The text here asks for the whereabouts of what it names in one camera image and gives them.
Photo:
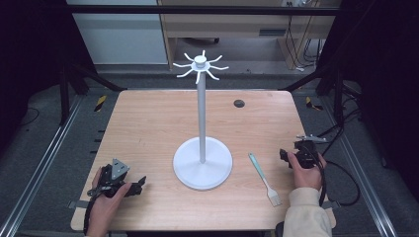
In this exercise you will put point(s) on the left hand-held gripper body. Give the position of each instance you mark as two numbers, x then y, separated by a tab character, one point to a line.
113	179

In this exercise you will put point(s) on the wooden desk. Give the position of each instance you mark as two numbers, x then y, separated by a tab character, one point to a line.
230	24

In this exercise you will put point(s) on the black frame brace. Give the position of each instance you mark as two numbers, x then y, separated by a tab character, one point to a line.
329	74
82	77

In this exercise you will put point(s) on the dark round table grommet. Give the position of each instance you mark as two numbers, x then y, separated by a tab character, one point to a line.
239	103

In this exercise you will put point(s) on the white hook rack stand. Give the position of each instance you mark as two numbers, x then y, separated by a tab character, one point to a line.
202	164

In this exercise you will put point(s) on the white cabinet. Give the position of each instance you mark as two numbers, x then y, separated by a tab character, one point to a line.
122	36

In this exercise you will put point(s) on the black curtain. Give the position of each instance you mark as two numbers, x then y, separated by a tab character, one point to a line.
29	49
378	65

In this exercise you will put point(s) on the black frame crossbar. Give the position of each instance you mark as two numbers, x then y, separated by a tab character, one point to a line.
197	10

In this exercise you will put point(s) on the person's right hand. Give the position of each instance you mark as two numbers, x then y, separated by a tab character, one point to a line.
308	177

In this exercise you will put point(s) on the yellow black tape strip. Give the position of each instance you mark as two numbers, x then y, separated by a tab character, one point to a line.
311	104
100	103

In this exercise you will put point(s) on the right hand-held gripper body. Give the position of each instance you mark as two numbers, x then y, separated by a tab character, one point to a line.
307	154

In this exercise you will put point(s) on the person's left hand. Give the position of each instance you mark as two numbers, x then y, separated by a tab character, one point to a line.
104	204

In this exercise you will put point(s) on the aluminium floor rail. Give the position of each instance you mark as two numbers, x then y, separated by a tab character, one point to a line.
39	164
362	171

